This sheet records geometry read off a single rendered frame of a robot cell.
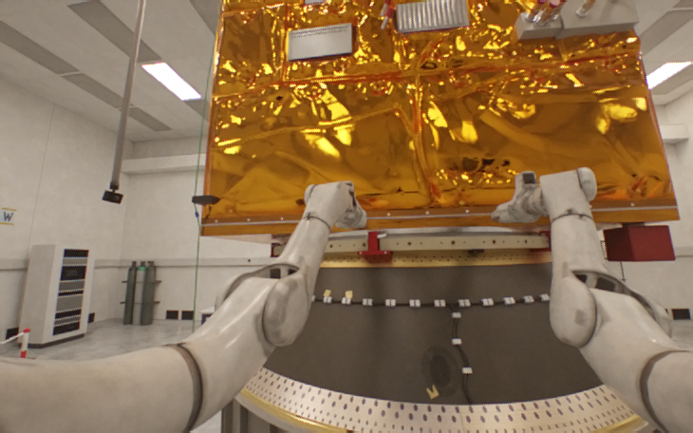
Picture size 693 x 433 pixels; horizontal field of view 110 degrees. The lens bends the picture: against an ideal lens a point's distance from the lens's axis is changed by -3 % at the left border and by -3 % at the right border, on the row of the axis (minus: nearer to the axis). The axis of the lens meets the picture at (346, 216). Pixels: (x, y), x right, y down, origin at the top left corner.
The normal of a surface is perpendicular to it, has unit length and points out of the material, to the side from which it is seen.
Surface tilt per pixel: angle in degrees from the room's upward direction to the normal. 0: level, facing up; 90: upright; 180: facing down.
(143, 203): 90
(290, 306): 90
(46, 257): 90
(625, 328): 25
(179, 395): 77
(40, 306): 90
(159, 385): 60
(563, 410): 43
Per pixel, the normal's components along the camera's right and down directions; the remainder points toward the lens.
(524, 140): -0.18, 0.00
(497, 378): 0.02, -0.60
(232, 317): -0.01, -0.91
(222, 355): 0.73, -0.63
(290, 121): -0.18, -0.25
